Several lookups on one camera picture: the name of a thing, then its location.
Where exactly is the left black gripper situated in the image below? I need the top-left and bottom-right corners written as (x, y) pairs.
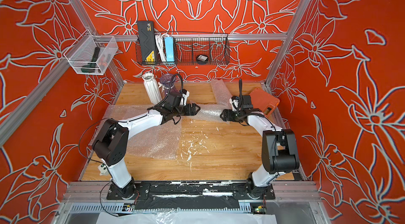
top-left (172, 103), bottom-right (201, 118)

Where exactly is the purple blue glass vase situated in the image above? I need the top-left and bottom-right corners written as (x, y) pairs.
top-left (159, 73), bottom-right (177, 97)

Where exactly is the bubble wrap sheet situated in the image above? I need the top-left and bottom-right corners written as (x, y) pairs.
top-left (98, 105), bottom-right (162, 134)
top-left (127, 121), bottom-right (182, 160)

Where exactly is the white ribbed ceramic vase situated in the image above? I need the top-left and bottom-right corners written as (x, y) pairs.
top-left (142, 72), bottom-right (162, 105)

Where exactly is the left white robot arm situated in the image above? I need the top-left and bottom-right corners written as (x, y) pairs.
top-left (92, 91), bottom-right (201, 199)

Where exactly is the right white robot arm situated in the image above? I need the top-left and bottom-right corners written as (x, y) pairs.
top-left (220, 94), bottom-right (300, 199)

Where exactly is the bubble wrapped bundle middle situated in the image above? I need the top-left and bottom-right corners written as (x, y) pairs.
top-left (191, 104), bottom-right (228, 123)

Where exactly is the bubble wrapped bundle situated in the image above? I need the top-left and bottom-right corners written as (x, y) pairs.
top-left (191, 104), bottom-right (228, 123)
top-left (211, 79), bottom-right (233, 107)

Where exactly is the bubble wrapped bundle rear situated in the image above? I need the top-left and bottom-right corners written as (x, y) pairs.
top-left (211, 79), bottom-right (233, 107)

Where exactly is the orange plastic tool case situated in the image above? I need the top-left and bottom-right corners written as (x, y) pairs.
top-left (250, 88), bottom-right (280, 118)

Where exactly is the small black round device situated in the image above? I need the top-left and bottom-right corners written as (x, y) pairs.
top-left (196, 54), bottom-right (209, 65)

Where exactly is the light blue box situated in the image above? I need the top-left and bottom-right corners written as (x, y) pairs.
top-left (164, 36), bottom-right (175, 64)

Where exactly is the black box with yellow label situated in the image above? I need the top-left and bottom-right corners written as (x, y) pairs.
top-left (137, 21), bottom-right (157, 65)

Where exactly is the white button control box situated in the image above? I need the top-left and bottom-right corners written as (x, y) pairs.
top-left (98, 164), bottom-right (108, 176)

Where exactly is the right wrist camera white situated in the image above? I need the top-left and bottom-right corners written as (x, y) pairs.
top-left (229, 96), bottom-right (240, 111)

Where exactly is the black wire wall basket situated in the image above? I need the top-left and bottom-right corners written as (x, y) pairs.
top-left (135, 32), bottom-right (231, 66)

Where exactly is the white coiled cable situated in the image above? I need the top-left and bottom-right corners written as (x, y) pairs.
top-left (155, 33), bottom-right (171, 63)

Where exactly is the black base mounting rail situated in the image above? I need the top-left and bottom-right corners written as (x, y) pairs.
top-left (106, 181), bottom-right (275, 212)

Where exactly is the dark green handled tool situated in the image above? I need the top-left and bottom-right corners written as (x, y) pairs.
top-left (81, 47), bottom-right (100, 73)

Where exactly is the clear acrylic wall bin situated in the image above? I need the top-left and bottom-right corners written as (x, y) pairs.
top-left (63, 30), bottom-right (118, 75)

